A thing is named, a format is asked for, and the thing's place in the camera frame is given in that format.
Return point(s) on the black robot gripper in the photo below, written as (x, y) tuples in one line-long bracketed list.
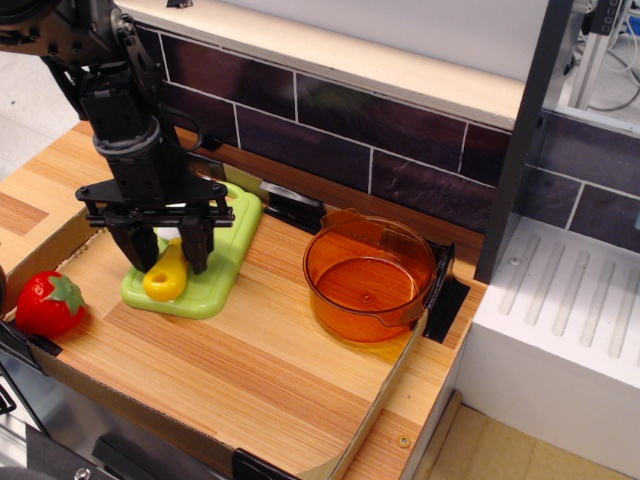
[(151, 186)]

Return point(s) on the yellow handled white toy knife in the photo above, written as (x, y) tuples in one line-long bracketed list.
[(167, 279)]

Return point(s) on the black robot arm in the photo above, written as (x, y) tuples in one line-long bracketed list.
[(96, 57)]

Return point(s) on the green plastic cutting board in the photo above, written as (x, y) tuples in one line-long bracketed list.
[(205, 294)]

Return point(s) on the cardboard fence with black tape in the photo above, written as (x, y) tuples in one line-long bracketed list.
[(262, 377)]

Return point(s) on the red toy strawberry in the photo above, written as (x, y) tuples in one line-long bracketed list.
[(49, 304)]

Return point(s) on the orange transparent plastic pot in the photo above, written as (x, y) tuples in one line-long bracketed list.
[(368, 276)]

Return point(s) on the dark tiled backsplash shelf unit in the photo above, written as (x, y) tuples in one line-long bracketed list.
[(463, 146)]

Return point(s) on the white toy sink drainboard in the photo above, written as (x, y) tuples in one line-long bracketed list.
[(553, 350)]

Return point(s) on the aluminium frame with cables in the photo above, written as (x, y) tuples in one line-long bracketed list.
[(603, 75)]

